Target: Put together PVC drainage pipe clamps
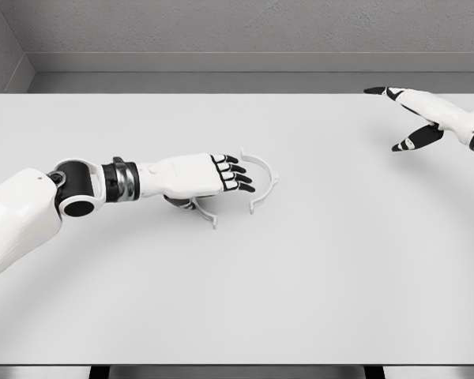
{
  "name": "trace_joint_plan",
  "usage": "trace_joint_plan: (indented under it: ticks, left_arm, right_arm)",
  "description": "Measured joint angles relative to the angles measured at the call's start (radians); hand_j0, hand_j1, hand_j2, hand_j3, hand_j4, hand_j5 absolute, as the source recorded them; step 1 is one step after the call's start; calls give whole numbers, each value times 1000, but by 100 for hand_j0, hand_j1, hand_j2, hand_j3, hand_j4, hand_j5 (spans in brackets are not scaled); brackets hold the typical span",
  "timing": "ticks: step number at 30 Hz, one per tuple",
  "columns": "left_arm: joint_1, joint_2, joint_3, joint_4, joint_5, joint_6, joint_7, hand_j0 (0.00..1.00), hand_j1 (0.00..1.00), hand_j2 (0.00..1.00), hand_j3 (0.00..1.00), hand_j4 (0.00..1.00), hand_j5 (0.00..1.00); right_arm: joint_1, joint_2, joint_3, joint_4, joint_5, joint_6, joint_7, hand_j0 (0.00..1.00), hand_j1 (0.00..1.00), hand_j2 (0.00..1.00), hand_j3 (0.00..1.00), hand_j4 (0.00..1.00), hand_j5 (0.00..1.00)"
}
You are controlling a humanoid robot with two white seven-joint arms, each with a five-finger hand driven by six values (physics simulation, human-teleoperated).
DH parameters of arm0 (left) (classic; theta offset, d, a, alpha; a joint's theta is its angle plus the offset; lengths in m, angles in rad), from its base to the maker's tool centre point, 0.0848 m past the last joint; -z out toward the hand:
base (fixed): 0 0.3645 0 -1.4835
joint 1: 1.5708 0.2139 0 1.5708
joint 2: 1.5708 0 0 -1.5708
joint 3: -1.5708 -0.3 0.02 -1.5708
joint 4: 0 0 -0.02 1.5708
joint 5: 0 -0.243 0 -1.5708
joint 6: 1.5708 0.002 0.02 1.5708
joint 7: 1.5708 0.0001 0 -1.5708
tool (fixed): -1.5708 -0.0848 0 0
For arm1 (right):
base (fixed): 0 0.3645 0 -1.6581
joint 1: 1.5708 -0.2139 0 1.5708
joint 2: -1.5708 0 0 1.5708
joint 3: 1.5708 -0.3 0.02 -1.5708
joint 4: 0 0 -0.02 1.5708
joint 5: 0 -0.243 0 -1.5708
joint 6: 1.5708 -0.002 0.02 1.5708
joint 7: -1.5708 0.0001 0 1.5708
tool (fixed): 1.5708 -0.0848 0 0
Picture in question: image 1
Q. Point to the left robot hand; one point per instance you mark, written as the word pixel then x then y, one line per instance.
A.
pixel 193 173

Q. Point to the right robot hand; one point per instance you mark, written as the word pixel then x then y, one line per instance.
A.
pixel 418 104

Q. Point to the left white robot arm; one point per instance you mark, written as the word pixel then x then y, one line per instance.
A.
pixel 43 197

